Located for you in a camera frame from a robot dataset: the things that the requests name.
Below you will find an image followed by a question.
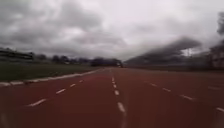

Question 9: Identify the green grass field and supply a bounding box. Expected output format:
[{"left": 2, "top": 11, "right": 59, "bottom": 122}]
[{"left": 0, "top": 63, "right": 101, "bottom": 83}]

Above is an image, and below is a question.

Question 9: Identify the pale concrete kerb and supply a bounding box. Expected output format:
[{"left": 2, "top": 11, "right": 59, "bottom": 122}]
[{"left": 0, "top": 67, "right": 107, "bottom": 88}]

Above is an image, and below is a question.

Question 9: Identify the roofed grandstand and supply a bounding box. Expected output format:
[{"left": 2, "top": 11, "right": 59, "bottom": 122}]
[{"left": 123, "top": 36, "right": 224, "bottom": 72}]

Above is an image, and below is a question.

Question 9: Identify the red running track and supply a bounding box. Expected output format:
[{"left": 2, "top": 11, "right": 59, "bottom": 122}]
[{"left": 0, "top": 67, "right": 224, "bottom": 128}]

